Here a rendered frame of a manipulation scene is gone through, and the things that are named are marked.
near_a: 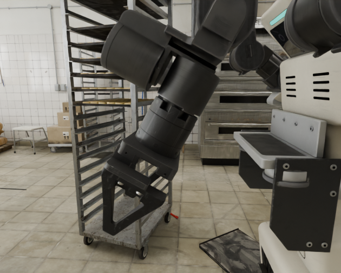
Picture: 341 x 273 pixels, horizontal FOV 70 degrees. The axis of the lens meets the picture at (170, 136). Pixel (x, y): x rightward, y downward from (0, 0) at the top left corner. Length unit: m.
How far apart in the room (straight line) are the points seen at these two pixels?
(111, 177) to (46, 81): 5.02
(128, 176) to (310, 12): 0.24
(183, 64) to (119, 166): 0.12
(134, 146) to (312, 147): 0.31
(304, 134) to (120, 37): 0.35
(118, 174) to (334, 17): 0.24
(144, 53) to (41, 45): 5.06
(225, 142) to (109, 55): 3.31
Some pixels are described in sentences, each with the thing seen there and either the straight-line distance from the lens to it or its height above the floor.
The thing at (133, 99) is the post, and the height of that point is 1.09.
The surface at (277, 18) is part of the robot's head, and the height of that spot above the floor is 1.28.
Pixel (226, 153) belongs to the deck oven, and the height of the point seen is 0.20.
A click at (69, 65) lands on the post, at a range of 1.67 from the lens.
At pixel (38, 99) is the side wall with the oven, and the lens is 5.35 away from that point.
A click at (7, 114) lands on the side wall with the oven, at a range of 5.75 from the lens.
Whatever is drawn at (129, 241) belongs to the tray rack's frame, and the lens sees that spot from 1.78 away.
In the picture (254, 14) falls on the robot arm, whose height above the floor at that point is 1.22.
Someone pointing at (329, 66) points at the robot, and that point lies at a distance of 0.47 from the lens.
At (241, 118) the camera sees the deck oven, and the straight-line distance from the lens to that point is 3.60.
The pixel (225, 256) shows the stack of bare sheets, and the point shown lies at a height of 0.02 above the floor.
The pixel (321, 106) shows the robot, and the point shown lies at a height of 1.12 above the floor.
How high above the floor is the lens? 1.15
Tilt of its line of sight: 11 degrees down
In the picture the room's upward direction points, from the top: straight up
